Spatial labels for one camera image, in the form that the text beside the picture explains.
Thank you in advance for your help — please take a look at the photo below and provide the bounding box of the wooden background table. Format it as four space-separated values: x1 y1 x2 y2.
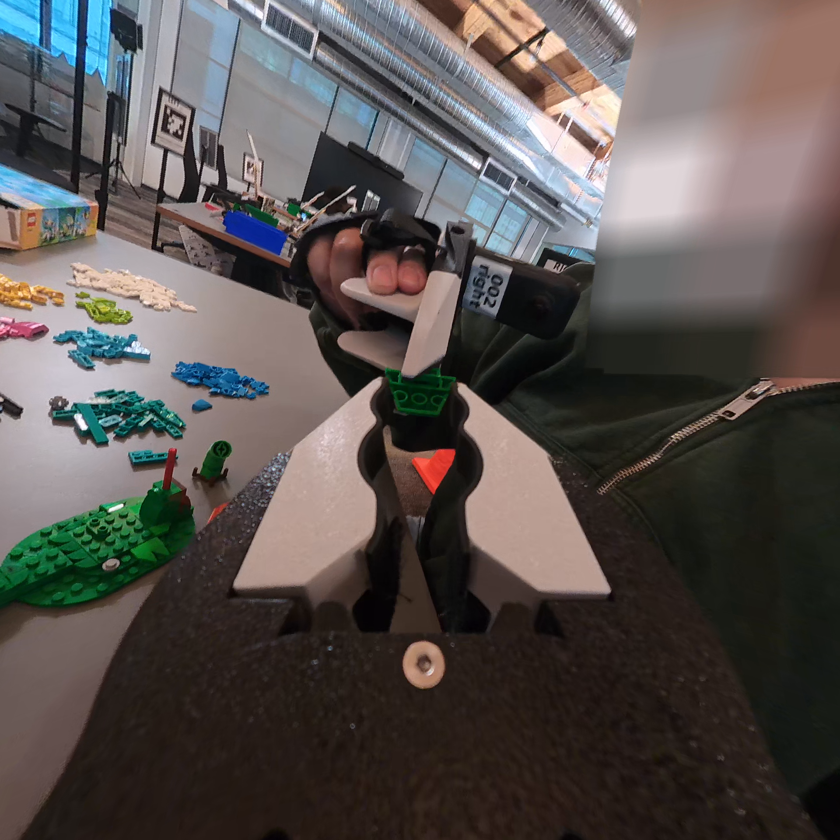
155 201 298 271

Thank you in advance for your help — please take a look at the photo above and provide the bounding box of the person's right hand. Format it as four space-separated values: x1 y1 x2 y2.
310 226 429 330

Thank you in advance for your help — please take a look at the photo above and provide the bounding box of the pile of turquoise lego pieces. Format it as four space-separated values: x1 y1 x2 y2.
52 326 152 368

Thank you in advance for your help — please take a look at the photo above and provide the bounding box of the black monitor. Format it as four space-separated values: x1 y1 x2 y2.
301 130 425 221

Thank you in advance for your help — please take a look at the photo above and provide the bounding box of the black white marker board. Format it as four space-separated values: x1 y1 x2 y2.
151 87 197 154

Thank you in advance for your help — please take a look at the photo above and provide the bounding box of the blue plastic bin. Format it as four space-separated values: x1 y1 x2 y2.
222 209 290 257

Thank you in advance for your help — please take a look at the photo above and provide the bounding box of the white air vent grille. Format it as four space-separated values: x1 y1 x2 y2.
262 0 320 61
482 160 527 193

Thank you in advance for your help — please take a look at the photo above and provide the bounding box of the pile of lime lego pieces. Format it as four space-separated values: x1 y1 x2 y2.
74 290 135 326

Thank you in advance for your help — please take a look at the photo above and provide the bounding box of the green lego cylinder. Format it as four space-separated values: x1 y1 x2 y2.
192 440 235 484

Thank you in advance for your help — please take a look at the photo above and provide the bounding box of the pile of white lego pieces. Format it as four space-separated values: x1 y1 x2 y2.
66 261 199 314

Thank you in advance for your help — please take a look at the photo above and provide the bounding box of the silver ventilation duct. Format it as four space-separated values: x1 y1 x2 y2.
308 0 611 206

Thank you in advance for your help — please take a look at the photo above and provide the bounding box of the white patterned chair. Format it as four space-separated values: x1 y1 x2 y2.
180 226 238 277

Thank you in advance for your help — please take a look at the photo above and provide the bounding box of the green lego leaf base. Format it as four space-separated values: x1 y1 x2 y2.
0 448 197 609

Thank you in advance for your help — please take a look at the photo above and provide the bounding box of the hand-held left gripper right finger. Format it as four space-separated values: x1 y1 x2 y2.
420 382 613 621

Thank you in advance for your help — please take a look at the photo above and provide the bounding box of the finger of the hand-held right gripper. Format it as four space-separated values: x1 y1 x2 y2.
336 276 432 371
400 268 462 380

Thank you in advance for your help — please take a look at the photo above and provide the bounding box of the pile of blue lego pieces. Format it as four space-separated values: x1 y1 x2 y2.
171 359 272 400

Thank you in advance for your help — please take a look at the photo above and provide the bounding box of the black vertical pole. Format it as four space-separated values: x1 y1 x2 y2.
68 0 91 195

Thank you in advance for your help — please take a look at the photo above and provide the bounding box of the black light on stand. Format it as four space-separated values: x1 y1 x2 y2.
97 5 145 232

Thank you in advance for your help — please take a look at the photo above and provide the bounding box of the pile of yellow lego pieces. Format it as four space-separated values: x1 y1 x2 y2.
0 273 67 311

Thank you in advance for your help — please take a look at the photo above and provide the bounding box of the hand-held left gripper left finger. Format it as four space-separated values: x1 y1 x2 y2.
231 376 404 631

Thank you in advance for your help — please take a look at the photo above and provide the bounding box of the small green lego assembly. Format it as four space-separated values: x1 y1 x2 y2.
384 367 455 416

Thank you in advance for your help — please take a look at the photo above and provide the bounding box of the colourful lego set box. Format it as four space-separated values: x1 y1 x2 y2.
0 164 100 252

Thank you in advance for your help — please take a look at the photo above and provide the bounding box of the pile of dark green lego pieces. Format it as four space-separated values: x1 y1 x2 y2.
51 388 187 448

